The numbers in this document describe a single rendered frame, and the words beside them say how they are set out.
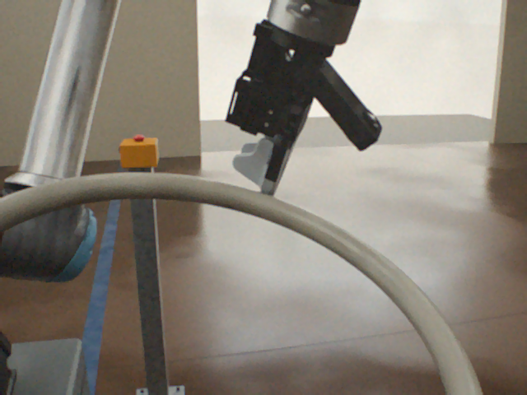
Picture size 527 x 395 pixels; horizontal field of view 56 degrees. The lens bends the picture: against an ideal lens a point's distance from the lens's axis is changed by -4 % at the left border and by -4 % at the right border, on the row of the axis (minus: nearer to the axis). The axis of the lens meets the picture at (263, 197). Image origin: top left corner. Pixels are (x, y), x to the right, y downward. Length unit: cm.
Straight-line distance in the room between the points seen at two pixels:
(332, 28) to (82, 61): 58
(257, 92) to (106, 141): 622
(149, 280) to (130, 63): 493
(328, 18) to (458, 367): 34
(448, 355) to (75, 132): 74
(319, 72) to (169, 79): 613
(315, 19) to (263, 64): 8
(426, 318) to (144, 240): 144
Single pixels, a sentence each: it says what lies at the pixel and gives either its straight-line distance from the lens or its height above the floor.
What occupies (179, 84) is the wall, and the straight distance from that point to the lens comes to 666.
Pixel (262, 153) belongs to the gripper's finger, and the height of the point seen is 127.
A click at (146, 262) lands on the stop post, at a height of 65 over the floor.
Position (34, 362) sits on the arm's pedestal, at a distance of 104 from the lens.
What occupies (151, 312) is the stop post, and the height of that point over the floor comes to 45.
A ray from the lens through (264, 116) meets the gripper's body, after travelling 57.
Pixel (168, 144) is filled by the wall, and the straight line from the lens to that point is 675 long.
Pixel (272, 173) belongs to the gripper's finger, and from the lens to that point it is 59.
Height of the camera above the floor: 139
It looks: 17 degrees down
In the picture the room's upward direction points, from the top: straight up
